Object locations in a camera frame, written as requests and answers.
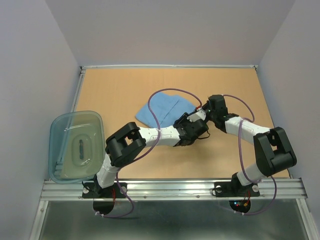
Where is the light blue long sleeve shirt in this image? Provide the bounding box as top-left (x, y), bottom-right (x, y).
top-left (135, 92), bottom-right (196, 128)

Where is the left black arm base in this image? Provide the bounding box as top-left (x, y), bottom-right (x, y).
top-left (81, 182), bottom-right (127, 199)

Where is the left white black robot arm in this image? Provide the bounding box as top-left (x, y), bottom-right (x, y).
top-left (82, 111), bottom-right (209, 199)

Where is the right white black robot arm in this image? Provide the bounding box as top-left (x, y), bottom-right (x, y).
top-left (202, 94), bottom-right (297, 197)

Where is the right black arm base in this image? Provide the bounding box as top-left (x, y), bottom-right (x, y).
top-left (211, 181), bottom-right (260, 198)

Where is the clear blue plastic bin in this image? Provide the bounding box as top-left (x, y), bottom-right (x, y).
top-left (48, 110), bottom-right (105, 184)

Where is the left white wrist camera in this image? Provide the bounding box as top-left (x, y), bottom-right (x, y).
top-left (187, 107), bottom-right (206, 123)

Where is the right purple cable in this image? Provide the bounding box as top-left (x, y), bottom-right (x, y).
top-left (222, 94), bottom-right (278, 217)

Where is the purple cable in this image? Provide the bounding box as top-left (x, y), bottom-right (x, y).
top-left (94, 88), bottom-right (203, 219)
top-left (222, 94), bottom-right (278, 217)

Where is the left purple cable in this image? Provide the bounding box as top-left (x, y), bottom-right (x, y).
top-left (94, 88), bottom-right (203, 219)

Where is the aluminium front rail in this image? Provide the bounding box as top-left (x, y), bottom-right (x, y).
top-left (40, 178), bottom-right (308, 202)

